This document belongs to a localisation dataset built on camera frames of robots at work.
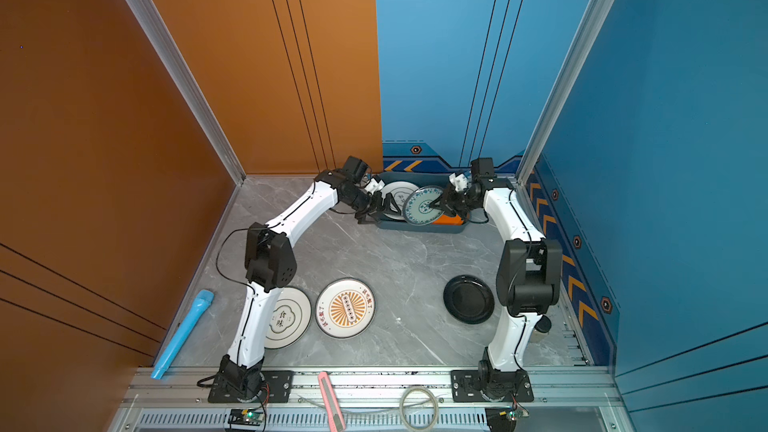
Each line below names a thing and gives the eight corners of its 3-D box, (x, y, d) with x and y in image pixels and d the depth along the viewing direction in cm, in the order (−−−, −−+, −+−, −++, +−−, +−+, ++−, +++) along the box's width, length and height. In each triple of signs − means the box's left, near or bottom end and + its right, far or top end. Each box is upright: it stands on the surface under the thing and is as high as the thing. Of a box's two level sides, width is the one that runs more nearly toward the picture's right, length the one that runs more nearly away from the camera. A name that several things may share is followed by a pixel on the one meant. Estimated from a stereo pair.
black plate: (446, 324, 85) (448, 319, 82) (441, 281, 94) (443, 275, 90) (495, 324, 85) (499, 319, 82) (486, 281, 93) (490, 275, 90)
